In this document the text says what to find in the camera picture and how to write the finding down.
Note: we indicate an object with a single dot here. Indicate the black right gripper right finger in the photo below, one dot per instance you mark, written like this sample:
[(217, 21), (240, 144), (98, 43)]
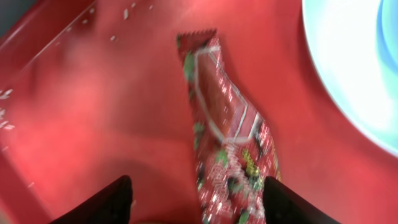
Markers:
[(284, 206)]

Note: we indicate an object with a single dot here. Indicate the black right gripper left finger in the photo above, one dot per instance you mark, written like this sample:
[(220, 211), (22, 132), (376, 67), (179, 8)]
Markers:
[(112, 205)]

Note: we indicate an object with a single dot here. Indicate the red candy wrapper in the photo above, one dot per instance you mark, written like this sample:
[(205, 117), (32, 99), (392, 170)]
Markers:
[(234, 148)]

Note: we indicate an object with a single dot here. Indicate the red plastic tray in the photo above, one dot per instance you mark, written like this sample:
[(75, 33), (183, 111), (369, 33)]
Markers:
[(96, 91)]

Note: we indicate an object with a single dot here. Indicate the light blue plate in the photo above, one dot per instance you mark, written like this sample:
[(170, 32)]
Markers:
[(355, 63)]

